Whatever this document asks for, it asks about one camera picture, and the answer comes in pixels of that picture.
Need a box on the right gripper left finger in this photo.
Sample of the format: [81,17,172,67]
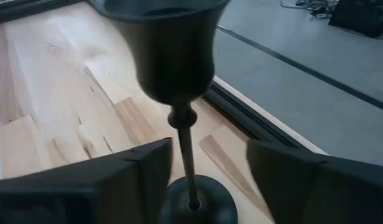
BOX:
[0,138,173,224]

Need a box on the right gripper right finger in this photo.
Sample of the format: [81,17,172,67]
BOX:
[247,139,383,224]

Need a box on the grey cable bundle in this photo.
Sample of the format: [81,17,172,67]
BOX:
[280,0,339,19]

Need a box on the black flat case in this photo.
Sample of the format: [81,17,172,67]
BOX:
[328,0,383,39]

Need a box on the black metal candlestick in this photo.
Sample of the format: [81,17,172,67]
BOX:
[87,0,239,224]

